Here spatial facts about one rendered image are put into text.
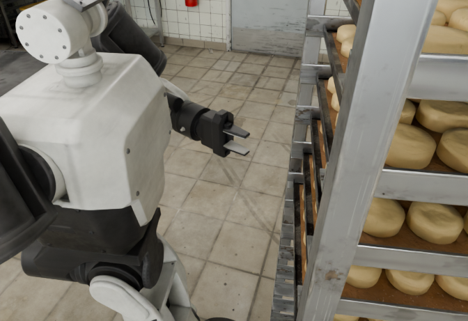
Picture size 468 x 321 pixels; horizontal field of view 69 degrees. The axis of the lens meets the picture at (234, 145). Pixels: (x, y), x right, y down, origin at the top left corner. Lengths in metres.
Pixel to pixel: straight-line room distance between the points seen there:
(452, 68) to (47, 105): 0.43
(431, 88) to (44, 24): 0.40
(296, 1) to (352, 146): 4.01
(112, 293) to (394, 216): 0.56
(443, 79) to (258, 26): 4.15
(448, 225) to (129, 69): 0.46
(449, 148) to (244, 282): 1.62
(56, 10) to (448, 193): 0.44
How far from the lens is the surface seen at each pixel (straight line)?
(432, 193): 0.31
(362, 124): 0.22
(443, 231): 0.40
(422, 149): 0.33
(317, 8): 0.66
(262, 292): 1.86
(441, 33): 0.31
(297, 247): 0.71
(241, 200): 2.25
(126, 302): 0.78
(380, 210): 0.39
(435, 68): 0.25
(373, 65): 0.20
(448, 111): 0.40
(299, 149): 0.78
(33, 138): 0.47
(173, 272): 0.88
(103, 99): 0.49
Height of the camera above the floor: 1.59
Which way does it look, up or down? 36 degrees down
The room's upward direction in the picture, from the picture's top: straight up
